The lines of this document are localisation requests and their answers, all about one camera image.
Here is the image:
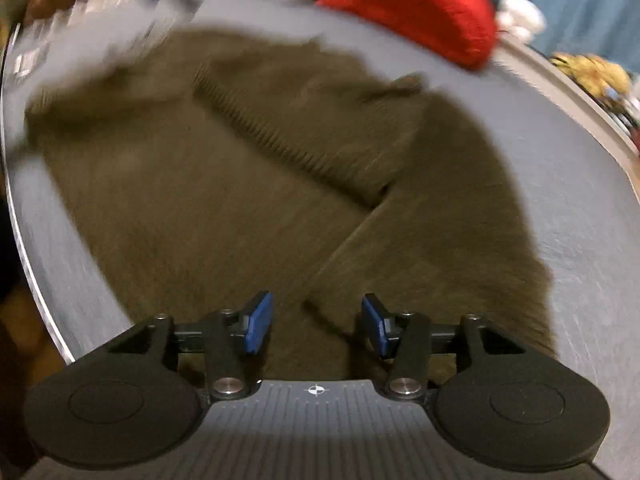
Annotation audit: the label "olive corduroy pants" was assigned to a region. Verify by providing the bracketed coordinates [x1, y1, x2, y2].
[25, 29, 554, 380]

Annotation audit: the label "yellow plush toy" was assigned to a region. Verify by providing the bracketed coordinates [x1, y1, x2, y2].
[549, 52, 631, 99]

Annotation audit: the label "red folded blanket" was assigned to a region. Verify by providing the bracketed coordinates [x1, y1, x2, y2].
[317, 0, 498, 70]

